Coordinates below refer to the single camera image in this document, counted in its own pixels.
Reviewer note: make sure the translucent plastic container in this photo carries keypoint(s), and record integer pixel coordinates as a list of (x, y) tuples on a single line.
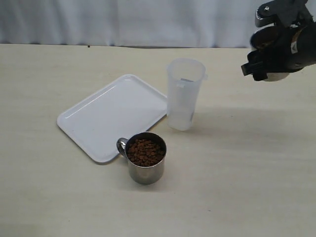
[(185, 77)]

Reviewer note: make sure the white curtain backdrop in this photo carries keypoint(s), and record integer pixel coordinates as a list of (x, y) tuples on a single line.
[(135, 23)]

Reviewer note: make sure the white plastic tray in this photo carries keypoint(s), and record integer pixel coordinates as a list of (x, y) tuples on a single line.
[(125, 107)]

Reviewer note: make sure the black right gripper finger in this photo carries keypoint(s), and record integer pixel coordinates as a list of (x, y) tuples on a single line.
[(257, 70)]

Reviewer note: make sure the steel mug with pellets left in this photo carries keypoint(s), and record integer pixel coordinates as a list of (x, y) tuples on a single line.
[(145, 153)]

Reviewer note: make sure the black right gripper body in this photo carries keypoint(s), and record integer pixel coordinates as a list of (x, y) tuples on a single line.
[(284, 50)]

